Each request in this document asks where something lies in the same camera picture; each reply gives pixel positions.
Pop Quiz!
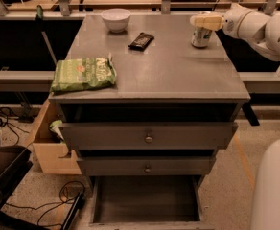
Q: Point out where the green jalapeno chip bag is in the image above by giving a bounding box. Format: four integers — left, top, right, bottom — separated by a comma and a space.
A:
50, 57, 116, 93

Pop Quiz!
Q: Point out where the wooden box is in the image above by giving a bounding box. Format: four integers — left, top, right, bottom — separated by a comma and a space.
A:
26, 100, 81, 174

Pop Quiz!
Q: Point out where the grey top drawer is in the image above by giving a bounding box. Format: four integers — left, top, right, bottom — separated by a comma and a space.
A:
59, 122, 238, 150

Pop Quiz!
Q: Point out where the grey bottom drawer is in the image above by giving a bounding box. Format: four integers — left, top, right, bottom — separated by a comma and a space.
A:
90, 175, 214, 230

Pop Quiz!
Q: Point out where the grey drawer cabinet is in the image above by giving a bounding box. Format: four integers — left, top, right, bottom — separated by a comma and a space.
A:
48, 13, 251, 190

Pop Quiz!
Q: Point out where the metal railing frame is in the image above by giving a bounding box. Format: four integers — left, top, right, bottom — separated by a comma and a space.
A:
0, 0, 280, 15

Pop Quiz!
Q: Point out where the black snack bar wrapper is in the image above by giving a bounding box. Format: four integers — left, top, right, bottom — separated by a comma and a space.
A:
128, 33, 154, 51

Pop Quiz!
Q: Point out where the green handled tool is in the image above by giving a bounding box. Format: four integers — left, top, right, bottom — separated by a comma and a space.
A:
35, 4, 58, 66

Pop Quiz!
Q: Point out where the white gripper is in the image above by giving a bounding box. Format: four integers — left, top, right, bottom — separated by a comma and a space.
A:
190, 4, 270, 45

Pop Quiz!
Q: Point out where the black floor cable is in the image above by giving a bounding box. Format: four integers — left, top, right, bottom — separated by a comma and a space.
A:
4, 180, 87, 228

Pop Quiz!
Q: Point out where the black power strip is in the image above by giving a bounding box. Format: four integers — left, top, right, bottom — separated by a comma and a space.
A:
60, 193, 84, 230

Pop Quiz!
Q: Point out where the green bag in box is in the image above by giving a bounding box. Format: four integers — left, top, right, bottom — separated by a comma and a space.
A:
49, 120, 64, 143

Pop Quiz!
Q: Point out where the grey middle drawer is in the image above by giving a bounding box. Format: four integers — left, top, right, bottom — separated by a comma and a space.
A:
77, 156, 216, 176

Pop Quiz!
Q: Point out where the grey drawer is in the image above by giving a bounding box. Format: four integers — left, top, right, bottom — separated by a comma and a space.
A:
90, 175, 214, 230
59, 122, 238, 150
77, 156, 216, 176

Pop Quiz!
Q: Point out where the white bowl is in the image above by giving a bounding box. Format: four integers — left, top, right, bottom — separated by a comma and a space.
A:
101, 9, 131, 33

